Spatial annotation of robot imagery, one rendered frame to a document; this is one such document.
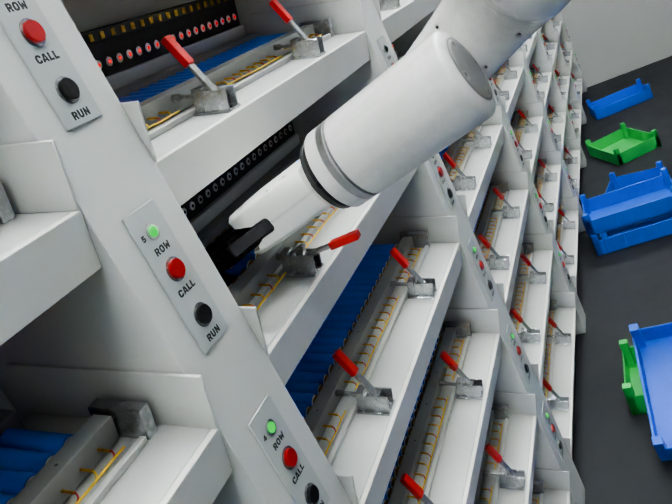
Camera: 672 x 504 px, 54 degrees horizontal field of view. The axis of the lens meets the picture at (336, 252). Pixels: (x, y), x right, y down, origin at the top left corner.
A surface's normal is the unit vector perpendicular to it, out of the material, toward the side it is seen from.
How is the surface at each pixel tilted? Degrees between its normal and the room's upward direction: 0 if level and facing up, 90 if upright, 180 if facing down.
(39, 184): 90
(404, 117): 86
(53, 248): 106
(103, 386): 90
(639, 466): 0
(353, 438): 17
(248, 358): 90
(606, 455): 0
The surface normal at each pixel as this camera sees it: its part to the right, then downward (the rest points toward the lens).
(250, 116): 0.93, -0.02
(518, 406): -0.32, 0.45
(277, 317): -0.18, -0.89
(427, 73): -0.58, 0.04
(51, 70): 0.84, -0.27
